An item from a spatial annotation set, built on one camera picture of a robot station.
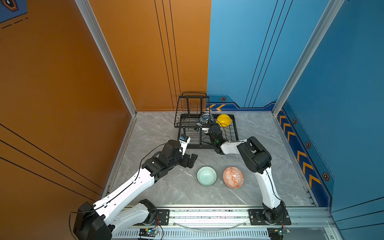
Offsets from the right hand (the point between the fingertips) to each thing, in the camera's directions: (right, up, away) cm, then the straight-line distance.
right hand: (210, 117), depth 100 cm
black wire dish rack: (-12, 0, +3) cm, 12 cm away
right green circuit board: (+28, -56, -30) cm, 70 cm away
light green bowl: (-4, -35, -14) cm, 38 cm away
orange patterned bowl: (+11, -35, -16) cm, 40 cm away
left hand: (-13, -19, -22) cm, 32 cm away
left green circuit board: (-33, -56, -29) cm, 72 cm away
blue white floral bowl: (-3, +1, +10) cm, 10 cm away
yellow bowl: (+11, -2, +9) cm, 14 cm away
